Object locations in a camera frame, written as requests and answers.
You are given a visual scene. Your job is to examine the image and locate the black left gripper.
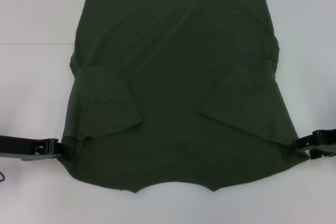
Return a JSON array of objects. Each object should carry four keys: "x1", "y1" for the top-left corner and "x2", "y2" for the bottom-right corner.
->
[{"x1": 0, "y1": 134, "x2": 72, "y2": 162}]

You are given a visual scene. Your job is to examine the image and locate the dark green t-shirt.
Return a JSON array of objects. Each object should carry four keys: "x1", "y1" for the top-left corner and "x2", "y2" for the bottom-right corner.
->
[{"x1": 59, "y1": 0, "x2": 310, "y2": 194}]

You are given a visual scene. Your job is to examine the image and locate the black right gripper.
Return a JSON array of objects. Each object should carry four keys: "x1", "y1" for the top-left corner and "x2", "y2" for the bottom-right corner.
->
[{"x1": 292, "y1": 128, "x2": 336, "y2": 160}]

